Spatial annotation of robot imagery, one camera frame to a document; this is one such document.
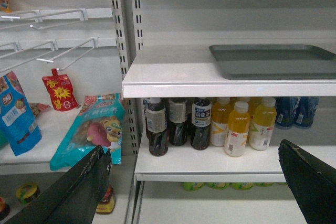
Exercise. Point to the blue drink bottle right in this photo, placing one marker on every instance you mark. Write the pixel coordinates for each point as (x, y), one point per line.
(305, 112)

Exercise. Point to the blue drink bottle left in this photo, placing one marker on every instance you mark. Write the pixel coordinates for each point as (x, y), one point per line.
(285, 107)

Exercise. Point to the dark tea bottle blue label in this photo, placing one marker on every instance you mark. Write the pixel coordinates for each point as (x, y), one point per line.
(201, 123)

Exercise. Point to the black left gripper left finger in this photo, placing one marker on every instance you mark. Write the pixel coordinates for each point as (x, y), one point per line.
(74, 197)

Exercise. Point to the blue snack bag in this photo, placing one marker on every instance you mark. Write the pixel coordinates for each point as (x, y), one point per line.
(18, 123)

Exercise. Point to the white wire hook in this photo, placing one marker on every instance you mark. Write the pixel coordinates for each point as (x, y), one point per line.
(93, 41)
(67, 17)

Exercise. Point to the grey metal serving tray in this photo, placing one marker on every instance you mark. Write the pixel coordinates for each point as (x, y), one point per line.
(274, 62)

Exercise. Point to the dark tea bottle middle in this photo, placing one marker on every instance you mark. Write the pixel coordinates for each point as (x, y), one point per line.
(177, 121)

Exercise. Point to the white upper shelf board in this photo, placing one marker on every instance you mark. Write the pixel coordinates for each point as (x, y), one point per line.
(191, 71)

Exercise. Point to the yellow juice bottle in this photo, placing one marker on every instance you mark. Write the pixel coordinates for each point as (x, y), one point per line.
(263, 124)
(219, 120)
(237, 131)

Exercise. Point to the dark tea bottle left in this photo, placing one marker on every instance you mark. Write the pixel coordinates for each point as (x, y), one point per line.
(156, 127)

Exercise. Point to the yellow lid sauce jar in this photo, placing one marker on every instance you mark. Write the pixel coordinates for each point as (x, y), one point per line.
(27, 192)

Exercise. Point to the yellow juice bottle back left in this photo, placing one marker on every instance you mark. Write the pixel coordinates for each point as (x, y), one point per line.
(219, 120)

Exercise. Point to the teal snack bag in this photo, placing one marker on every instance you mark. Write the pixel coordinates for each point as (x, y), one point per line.
(98, 123)

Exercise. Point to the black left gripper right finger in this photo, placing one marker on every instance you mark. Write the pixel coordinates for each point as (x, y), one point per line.
(311, 181)

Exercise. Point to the white wire hook upper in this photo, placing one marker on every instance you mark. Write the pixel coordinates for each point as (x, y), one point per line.
(67, 17)

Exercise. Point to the white lower shelf board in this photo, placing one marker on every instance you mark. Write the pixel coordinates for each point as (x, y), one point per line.
(185, 164)

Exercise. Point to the yellow juice bottle front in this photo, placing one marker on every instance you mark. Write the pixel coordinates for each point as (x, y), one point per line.
(237, 131)

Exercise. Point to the blue drink bottle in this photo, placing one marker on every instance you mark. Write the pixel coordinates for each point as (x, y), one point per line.
(285, 107)
(305, 112)

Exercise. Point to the white shelf board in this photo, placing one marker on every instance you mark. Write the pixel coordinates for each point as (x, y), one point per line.
(191, 71)
(185, 164)

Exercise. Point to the red sauce pouch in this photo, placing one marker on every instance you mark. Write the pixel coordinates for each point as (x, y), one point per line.
(60, 90)

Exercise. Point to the white slotted shelf upright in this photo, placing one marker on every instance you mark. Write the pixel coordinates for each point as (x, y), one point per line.
(130, 142)

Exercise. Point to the red lid sauce jar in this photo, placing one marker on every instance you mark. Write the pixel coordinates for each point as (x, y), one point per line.
(106, 205)

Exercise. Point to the yellow juice bottle right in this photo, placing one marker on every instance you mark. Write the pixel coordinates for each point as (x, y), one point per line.
(263, 124)

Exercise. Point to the white wire hook lower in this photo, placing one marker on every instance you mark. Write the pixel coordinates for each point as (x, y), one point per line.
(93, 41)

